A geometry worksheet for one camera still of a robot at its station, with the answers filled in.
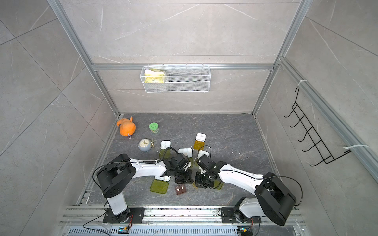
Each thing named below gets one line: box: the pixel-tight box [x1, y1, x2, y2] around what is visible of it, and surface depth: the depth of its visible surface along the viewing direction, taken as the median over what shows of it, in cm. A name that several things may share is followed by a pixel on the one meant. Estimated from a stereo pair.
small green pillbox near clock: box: [158, 139, 172, 160], surface depth 102 cm
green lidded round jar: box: [148, 121, 159, 134], surface depth 109 cm
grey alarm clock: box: [138, 138, 156, 152], surface depth 99 cm
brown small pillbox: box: [175, 184, 187, 195], surface depth 83 cm
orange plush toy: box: [116, 116, 137, 137], surface depth 105 cm
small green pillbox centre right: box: [197, 149, 210, 159], surface depth 97 cm
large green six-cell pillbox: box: [149, 175, 171, 194], surface depth 85 cm
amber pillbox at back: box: [193, 132, 207, 151], surface depth 106 cm
